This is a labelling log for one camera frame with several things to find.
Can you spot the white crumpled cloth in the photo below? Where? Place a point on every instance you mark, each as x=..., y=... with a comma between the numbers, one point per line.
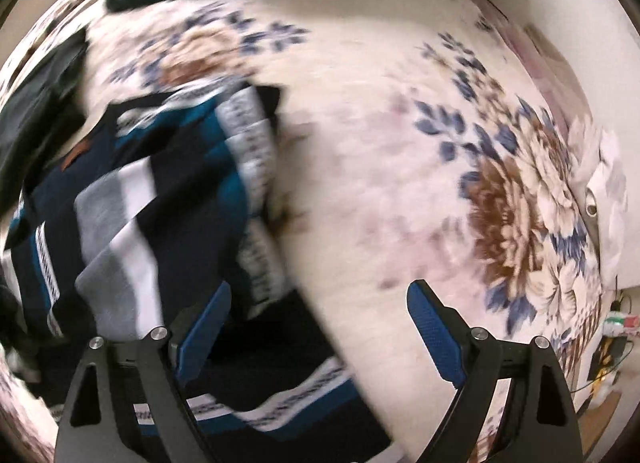
x=598, y=182

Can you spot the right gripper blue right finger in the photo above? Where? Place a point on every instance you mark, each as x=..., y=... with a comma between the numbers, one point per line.
x=538, y=422

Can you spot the floral bed blanket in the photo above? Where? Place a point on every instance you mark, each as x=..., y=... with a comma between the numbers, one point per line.
x=417, y=140

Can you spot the striped navy knit sweater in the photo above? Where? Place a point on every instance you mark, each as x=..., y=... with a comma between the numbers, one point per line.
x=161, y=203

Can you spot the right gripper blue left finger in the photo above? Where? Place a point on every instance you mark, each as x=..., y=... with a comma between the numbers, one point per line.
x=99, y=423

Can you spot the white bed headboard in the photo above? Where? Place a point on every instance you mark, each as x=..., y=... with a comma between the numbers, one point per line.
x=600, y=40

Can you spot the folded black garment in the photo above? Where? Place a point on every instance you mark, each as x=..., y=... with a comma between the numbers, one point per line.
x=41, y=115

